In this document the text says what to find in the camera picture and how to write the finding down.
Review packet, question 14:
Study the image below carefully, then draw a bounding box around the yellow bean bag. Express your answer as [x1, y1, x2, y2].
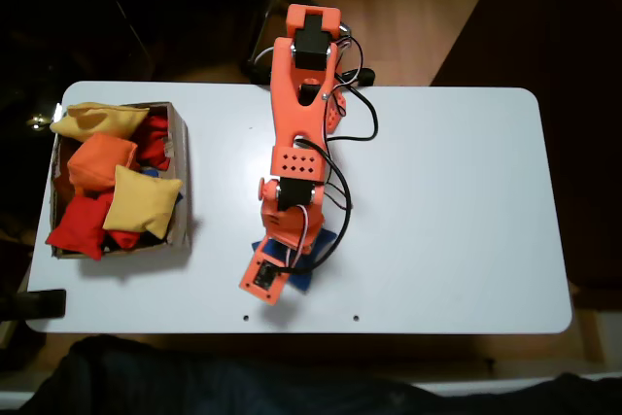
[50, 102, 151, 143]
[102, 164, 185, 240]

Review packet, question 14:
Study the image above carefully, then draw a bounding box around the red bean bag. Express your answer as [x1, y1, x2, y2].
[106, 227, 143, 251]
[46, 190, 116, 261]
[133, 115, 172, 172]

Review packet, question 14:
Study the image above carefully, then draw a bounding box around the black cable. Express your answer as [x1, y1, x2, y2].
[279, 30, 379, 274]

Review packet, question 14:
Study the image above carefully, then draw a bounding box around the black table clamp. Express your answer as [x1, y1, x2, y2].
[242, 57, 273, 85]
[337, 67, 376, 89]

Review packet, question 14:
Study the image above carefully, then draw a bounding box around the orange bean bag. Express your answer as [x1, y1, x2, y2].
[66, 131, 140, 192]

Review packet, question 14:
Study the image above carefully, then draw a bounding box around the black stand clamp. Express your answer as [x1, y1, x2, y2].
[0, 288, 67, 323]

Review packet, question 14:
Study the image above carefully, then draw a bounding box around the cardboard box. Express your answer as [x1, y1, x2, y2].
[50, 101, 191, 261]

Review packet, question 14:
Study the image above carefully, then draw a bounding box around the person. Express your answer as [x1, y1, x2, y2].
[18, 334, 622, 415]

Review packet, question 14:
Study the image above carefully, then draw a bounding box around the orange camera mount plate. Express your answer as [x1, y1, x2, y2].
[238, 238, 289, 307]

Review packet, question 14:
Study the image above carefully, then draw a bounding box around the wooden table leg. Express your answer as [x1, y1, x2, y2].
[570, 282, 606, 363]

